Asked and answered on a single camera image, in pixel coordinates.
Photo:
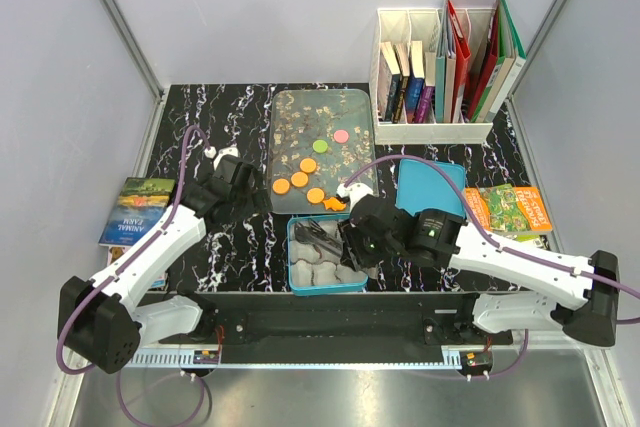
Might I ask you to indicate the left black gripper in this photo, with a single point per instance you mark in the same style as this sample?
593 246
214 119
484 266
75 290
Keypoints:
260 198

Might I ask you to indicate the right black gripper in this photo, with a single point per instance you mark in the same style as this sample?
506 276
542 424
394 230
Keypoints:
351 250

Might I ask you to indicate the green round cookie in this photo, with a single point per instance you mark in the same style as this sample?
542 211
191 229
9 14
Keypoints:
320 146

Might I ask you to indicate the pink round cookie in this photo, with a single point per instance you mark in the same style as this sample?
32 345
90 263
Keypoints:
341 136

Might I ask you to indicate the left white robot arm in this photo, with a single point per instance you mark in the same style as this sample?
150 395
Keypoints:
103 320

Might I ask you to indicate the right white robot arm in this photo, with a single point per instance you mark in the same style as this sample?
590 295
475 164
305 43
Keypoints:
577 294

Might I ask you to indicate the teal cookie tin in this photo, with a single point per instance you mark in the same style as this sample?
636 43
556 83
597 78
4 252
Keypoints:
313 273

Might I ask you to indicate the orange round cookie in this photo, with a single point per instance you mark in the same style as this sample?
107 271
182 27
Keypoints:
308 165
281 186
299 179
315 196

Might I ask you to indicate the orange fish cookie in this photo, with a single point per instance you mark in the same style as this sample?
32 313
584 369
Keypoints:
334 204

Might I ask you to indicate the floral glass tray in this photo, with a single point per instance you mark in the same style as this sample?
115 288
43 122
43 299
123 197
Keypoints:
299 118

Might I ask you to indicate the teal tin lid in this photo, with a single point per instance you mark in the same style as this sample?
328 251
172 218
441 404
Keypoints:
421 187

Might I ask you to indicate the book under Animal Farm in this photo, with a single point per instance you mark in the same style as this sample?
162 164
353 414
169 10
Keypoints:
115 253

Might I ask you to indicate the purple paperback book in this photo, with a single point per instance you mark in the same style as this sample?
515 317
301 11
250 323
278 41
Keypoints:
428 90

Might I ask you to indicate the blue paperback book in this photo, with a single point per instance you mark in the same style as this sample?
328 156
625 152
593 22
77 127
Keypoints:
416 79

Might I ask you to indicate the orange treehouse book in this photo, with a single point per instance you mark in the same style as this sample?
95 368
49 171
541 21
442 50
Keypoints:
509 210

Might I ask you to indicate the white book organizer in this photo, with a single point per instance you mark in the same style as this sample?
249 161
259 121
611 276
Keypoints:
402 25

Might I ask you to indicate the teal folder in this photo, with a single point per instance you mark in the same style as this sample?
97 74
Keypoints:
440 66

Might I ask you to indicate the red folder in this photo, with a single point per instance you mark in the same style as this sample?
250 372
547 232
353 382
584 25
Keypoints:
458 57

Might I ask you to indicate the green folder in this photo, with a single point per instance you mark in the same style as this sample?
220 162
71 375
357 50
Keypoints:
498 64

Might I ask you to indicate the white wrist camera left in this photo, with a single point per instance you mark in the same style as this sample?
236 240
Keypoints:
217 155

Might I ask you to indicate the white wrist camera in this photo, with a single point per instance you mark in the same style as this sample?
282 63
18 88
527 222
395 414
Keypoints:
217 155
351 194

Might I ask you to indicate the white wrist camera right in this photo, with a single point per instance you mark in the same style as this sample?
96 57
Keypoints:
351 194

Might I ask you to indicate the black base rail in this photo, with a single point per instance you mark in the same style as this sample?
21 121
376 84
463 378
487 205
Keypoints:
357 328

